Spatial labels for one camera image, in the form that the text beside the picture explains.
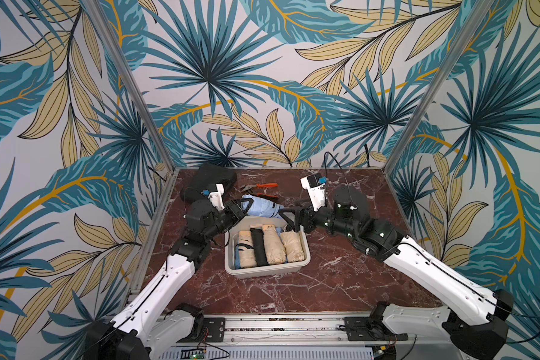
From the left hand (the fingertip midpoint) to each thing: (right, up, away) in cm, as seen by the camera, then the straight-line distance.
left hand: (252, 204), depth 72 cm
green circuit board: (-19, -48, -1) cm, 52 cm away
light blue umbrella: (+3, -1, 0) cm, 3 cm away
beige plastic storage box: (-4, -8, +16) cm, 18 cm away
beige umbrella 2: (+14, -16, +8) cm, 22 cm away
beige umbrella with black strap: (-3, -17, +11) cm, 21 cm away
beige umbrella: (+8, -17, +7) cm, 20 cm away
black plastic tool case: (-27, +12, +44) cm, 53 cm away
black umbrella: (+2, -16, +11) cm, 20 cm away
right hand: (+11, 0, -8) cm, 14 cm away
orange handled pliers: (-7, +5, +37) cm, 38 cm away
